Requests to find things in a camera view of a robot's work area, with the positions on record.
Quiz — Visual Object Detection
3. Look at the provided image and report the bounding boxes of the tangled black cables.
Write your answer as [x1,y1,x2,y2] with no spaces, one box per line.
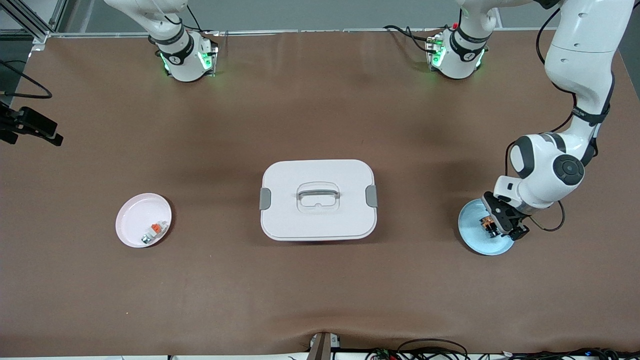
[365,338,640,360]

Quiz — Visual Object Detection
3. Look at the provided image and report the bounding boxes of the orange black push-button switch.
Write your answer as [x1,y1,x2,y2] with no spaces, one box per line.
[478,215,500,238]

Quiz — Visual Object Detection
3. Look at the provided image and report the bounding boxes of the white lidded storage box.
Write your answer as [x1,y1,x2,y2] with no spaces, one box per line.
[259,159,379,242]

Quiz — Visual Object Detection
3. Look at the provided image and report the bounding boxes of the aluminium frame corner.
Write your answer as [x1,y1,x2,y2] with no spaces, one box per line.
[0,0,68,45]

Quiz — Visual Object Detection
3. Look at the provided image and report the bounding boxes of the black left arm base cables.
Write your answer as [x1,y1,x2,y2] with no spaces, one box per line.
[383,23,444,54]

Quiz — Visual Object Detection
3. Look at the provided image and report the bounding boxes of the black right arm base cable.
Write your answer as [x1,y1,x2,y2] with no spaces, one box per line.
[170,4,221,39]

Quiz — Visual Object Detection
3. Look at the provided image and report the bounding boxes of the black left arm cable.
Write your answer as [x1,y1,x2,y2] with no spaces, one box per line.
[504,4,617,234]

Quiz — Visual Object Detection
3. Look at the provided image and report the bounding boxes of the pink round plate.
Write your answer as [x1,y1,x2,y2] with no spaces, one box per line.
[115,193,173,249]

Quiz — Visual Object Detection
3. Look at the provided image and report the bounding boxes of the light blue round plate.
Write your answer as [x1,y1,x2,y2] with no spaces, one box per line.
[457,198,517,257]

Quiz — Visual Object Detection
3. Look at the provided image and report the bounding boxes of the brown camera support post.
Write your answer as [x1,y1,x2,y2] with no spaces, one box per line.
[307,331,341,360]

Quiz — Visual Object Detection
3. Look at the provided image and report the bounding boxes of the grey box lid handle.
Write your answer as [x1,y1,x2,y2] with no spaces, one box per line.
[297,183,341,201]

